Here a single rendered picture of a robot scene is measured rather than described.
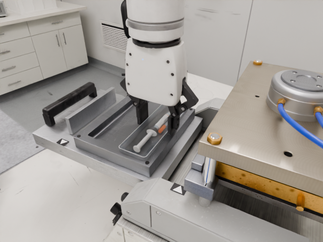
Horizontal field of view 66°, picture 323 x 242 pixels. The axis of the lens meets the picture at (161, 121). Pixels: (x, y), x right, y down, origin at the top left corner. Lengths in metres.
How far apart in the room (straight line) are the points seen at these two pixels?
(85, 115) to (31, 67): 2.39
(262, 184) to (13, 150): 0.78
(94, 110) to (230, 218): 0.36
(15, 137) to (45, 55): 2.05
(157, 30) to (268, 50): 1.71
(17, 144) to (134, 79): 0.61
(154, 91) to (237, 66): 1.77
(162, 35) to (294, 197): 0.26
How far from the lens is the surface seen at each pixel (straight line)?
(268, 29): 2.00
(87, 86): 0.63
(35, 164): 0.85
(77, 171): 0.78
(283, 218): 0.47
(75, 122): 0.54
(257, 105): 0.36
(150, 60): 0.39
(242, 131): 0.30
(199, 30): 2.24
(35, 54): 2.92
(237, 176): 0.34
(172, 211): 0.35
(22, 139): 0.97
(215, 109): 0.55
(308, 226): 0.48
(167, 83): 0.39
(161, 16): 0.36
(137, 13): 0.37
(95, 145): 0.46
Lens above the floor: 1.29
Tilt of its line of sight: 35 degrees down
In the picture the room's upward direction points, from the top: straight up
